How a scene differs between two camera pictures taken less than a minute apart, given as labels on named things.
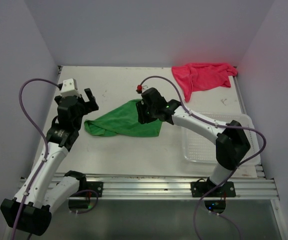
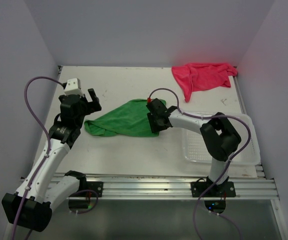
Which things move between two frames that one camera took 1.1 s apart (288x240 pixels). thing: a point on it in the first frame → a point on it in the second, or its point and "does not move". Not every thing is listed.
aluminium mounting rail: [250, 186] does not move
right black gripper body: [147, 114] → [155, 125]
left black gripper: [89, 106] does not move
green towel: [123, 121] does not move
